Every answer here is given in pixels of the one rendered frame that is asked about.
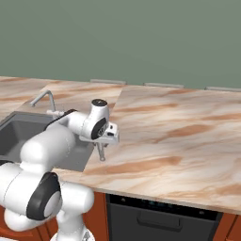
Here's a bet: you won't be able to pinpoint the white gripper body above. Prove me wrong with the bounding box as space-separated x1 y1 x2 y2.
78 123 121 146

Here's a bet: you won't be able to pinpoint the grey strip behind counter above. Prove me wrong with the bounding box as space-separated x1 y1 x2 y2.
89 78 127 86
204 86 241 93
143 82 185 89

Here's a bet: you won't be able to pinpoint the grey metal tap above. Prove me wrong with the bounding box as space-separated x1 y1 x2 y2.
29 89 66 118

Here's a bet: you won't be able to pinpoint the grey sink basin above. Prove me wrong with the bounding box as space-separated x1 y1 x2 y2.
0 110 95 173

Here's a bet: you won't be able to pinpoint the red-brown cupboard front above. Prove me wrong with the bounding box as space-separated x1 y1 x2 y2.
0 191 110 241
212 212 241 241

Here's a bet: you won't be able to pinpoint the black dishwasher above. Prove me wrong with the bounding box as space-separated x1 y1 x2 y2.
105 193 224 241

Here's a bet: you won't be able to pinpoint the black dishwasher handle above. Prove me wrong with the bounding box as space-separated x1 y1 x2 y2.
137 209 184 233

